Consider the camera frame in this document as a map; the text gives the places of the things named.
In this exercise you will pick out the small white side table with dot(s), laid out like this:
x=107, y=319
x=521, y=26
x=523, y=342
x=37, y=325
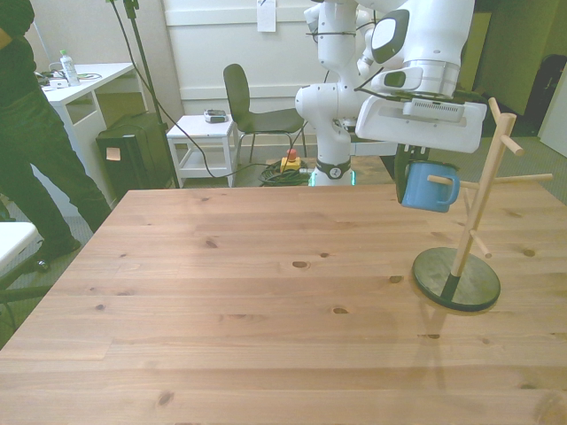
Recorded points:
x=199, y=126

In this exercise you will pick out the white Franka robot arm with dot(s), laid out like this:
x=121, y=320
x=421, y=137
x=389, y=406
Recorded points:
x=434, y=31

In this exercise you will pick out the black box cabinet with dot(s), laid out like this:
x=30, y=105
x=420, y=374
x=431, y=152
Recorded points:
x=133, y=172

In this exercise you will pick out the clear plastic bottle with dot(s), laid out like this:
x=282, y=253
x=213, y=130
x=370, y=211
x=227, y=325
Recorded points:
x=70, y=71

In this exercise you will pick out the white desk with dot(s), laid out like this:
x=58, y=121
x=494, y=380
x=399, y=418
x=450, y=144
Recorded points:
x=102, y=77

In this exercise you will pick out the person in dark clothes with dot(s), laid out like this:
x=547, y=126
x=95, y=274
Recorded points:
x=26, y=133

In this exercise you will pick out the orange sticky note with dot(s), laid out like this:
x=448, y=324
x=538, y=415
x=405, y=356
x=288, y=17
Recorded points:
x=113, y=154

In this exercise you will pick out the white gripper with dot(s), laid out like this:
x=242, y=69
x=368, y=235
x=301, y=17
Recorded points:
x=421, y=133

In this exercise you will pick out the white paper sheet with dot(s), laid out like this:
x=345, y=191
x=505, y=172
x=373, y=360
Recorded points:
x=266, y=15

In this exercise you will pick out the black chair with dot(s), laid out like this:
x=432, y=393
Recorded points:
x=237, y=93

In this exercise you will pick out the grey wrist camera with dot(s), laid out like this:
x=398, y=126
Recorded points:
x=436, y=110

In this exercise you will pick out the small white box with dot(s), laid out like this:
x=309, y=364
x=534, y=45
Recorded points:
x=58, y=83

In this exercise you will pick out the yellow emergency stop button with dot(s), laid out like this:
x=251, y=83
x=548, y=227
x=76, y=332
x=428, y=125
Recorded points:
x=291, y=163

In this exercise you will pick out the wooden mug tree black base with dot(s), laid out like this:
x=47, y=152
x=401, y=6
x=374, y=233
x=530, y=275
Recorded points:
x=480, y=199

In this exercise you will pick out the blue enamel mug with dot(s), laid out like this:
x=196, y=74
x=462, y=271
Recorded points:
x=425, y=192

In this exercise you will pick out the small grey device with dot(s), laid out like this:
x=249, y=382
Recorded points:
x=215, y=117

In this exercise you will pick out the white seat chair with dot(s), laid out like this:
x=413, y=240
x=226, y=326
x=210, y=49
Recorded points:
x=13, y=241

